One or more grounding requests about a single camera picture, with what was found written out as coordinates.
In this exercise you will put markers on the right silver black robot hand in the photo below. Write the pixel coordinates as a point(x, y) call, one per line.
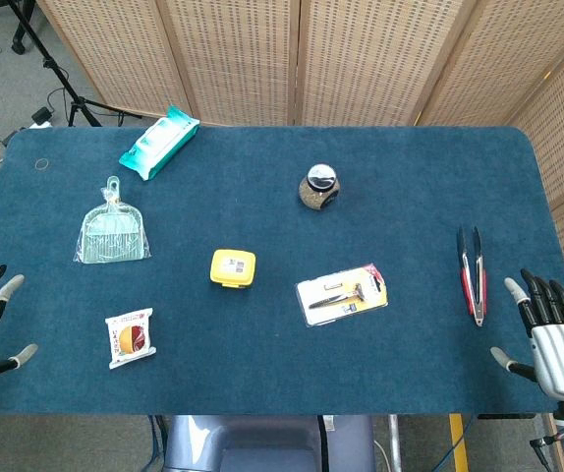
point(559, 351)

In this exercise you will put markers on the teal wet wipes pack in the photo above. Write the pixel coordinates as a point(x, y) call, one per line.
point(158, 143)

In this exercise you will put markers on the office chair base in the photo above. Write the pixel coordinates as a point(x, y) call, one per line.
point(2, 19)

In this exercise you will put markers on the yellow plastic box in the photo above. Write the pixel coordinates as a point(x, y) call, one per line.
point(233, 268)

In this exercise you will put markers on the razor in blister pack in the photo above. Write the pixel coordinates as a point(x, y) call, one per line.
point(342, 293)

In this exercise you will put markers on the woven bamboo folding screen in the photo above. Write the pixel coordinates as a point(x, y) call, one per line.
point(360, 59)

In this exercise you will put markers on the black power adapter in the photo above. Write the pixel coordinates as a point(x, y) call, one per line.
point(42, 116)

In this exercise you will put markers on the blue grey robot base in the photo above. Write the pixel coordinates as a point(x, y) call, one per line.
point(267, 445)

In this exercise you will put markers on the orange snack packet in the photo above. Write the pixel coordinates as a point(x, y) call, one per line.
point(131, 337)

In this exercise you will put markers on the blue table mat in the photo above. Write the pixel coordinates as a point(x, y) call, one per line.
point(272, 344)

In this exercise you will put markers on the black tripod stand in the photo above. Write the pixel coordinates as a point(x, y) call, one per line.
point(56, 74)

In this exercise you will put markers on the yellow floor tape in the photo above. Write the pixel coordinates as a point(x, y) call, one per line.
point(459, 442)

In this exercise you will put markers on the round seasoning jar silver lid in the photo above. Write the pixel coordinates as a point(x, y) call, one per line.
point(319, 187)

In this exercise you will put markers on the green dustpan set in bag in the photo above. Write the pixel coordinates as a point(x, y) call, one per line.
point(111, 231)

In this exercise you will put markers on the red black kitchen tongs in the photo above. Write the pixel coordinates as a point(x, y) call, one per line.
point(473, 275)

